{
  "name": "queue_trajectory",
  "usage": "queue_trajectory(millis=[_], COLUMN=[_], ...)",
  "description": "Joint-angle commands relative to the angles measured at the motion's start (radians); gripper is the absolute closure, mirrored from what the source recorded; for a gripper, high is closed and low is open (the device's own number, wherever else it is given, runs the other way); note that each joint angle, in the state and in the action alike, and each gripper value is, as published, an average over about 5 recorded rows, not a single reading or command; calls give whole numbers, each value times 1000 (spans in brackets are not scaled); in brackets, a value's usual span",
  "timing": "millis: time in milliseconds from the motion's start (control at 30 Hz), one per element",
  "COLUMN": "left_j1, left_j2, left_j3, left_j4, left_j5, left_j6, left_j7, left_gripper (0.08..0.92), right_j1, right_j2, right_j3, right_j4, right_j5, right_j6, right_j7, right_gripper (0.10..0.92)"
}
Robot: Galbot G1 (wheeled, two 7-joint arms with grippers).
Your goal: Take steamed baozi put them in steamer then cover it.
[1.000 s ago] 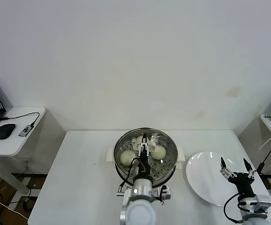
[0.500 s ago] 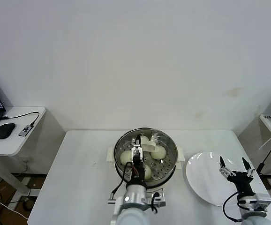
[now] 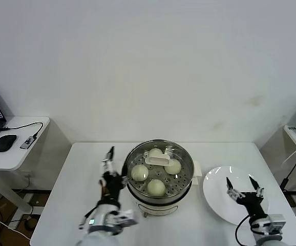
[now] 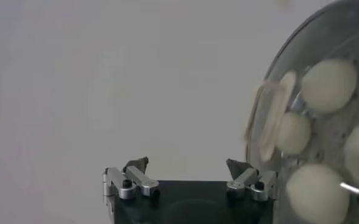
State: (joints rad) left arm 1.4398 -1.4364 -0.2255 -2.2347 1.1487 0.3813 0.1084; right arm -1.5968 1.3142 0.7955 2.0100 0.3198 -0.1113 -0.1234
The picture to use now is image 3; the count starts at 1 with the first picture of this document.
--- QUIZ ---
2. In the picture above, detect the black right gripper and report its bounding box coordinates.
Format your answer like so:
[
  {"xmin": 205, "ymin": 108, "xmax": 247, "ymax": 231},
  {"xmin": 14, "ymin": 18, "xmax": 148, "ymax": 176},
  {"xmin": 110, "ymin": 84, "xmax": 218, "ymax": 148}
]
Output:
[{"xmin": 226, "ymin": 175, "xmax": 268, "ymax": 218}]

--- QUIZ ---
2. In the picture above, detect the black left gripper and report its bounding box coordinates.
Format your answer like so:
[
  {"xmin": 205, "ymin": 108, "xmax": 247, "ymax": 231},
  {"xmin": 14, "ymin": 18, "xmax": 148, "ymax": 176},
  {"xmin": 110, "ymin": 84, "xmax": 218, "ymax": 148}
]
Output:
[{"xmin": 99, "ymin": 146, "xmax": 129, "ymax": 200}]

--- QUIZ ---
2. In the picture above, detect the white steamed baozi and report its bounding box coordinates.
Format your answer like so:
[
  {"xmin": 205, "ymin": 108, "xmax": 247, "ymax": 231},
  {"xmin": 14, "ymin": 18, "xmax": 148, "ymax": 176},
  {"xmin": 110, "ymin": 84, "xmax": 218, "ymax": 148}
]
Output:
[
  {"xmin": 147, "ymin": 179, "xmax": 166, "ymax": 197},
  {"xmin": 148, "ymin": 148, "xmax": 164, "ymax": 158},
  {"xmin": 164, "ymin": 159, "xmax": 182, "ymax": 175},
  {"xmin": 131, "ymin": 165, "xmax": 150, "ymax": 181}
]

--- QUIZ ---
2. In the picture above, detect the round glass pot lid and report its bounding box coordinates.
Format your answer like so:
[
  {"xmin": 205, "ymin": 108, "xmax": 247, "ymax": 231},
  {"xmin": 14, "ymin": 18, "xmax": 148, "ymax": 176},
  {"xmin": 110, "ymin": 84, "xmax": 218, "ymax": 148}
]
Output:
[{"xmin": 124, "ymin": 140, "xmax": 194, "ymax": 199}]

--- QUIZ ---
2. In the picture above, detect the stainless steel steamer basket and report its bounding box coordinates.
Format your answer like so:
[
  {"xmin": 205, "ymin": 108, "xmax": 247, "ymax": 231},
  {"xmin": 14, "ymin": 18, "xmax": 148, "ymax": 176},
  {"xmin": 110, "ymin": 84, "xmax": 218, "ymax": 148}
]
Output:
[{"xmin": 116, "ymin": 139, "xmax": 203, "ymax": 204}]

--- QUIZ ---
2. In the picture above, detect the white round plate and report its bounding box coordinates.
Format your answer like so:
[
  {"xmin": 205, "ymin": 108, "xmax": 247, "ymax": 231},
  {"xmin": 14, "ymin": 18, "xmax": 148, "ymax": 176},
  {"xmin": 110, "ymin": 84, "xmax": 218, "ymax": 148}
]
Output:
[{"xmin": 202, "ymin": 166, "xmax": 270, "ymax": 227}]

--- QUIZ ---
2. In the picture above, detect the cream electric cooker base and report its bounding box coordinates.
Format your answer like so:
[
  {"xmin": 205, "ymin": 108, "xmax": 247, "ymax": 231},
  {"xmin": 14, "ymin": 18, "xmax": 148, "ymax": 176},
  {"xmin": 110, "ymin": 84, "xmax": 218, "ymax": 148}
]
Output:
[{"xmin": 126, "ymin": 176, "xmax": 195, "ymax": 218}]

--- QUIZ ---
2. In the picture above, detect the black floor stand bar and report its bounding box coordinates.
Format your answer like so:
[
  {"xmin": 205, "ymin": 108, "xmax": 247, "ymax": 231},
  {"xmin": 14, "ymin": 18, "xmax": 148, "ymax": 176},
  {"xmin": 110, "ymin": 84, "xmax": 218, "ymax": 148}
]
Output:
[{"xmin": 11, "ymin": 188, "xmax": 52, "ymax": 193}]

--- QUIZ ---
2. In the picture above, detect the silver USB hub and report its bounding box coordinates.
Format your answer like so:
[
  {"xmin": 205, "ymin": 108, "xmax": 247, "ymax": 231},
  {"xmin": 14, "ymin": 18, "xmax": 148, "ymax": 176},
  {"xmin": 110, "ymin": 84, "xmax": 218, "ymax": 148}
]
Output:
[{"xmin": 20, "ymin": 135, "xmax": 36, "ymax": 150}]

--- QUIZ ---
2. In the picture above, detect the black computer mouse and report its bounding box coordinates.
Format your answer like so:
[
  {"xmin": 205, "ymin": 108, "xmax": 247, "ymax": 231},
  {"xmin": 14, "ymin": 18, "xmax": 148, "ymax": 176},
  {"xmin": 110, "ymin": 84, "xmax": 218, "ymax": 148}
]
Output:
[{"xmin": 0, "ymin": 134, "xmax": 18, "ymax": 152}]

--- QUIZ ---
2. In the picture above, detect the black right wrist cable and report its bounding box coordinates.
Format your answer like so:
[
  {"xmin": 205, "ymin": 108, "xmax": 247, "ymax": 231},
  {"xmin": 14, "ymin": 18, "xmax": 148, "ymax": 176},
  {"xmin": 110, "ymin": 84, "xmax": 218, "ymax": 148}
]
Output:
[{"xmin": 235, "ymin": 214, "xmax": 252, "ymax": 246}]

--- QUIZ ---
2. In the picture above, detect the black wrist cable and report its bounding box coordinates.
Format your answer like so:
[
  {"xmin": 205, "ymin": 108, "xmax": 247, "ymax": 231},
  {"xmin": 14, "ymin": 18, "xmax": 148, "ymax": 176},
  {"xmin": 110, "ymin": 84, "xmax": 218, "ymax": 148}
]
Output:
[
  {"xmin": 235, "ymin": 214, "xmax": 252, "ymax": 246},
  {"xmin": 78, "ymin": 198, "xmax": 101, "ymax": 230}
]

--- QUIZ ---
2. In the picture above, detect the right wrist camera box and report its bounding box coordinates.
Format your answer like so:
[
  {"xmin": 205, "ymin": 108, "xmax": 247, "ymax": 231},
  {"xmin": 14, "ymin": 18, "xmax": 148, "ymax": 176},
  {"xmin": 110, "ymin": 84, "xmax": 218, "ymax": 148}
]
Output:
[{"xmin": 264, "ymin": 213, "xmax": 287, "ymax": 235}]

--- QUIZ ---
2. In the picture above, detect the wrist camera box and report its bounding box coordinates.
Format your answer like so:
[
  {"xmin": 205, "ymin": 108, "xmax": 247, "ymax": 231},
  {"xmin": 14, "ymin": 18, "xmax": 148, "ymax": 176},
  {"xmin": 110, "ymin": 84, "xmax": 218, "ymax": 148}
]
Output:
[
  {"xmin": 264, "ymin": 213, "xmax": 287, "ymax": 235},
  {"xmin": 111, "ymin": 209, "xmax": 140, "ymax": 233}
]

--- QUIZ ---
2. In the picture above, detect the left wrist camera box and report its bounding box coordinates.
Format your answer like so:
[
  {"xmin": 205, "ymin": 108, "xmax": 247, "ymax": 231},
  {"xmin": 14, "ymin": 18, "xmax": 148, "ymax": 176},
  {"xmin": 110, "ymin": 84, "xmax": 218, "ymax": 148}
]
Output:
[{"xmin": 111, "ymin": 209, "xmax": 140, "ymax": 233}]

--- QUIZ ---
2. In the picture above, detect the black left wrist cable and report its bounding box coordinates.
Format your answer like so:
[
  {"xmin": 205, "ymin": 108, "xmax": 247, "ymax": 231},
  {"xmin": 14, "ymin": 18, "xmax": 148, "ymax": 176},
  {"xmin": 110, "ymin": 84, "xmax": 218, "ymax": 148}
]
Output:
[{"xmin": 78, "ymin": 198, "xmax": 101, "ymax": 230}]

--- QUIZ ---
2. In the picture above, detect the thin black cable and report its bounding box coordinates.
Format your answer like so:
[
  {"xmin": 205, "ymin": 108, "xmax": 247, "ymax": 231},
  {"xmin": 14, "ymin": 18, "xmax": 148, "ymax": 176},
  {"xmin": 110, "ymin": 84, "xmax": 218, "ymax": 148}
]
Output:
[{"xmin": 281, "ymin": 150, "xmax": 296, "ymax": 192}]

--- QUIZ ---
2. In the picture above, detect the black USB hub cable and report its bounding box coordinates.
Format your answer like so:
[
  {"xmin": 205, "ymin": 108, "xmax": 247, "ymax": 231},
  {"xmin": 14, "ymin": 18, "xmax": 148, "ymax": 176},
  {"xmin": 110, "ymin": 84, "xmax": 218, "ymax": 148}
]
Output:
[{"xmin": 1, "ymin": 121, "xmax": 45, "ymax": 140}]

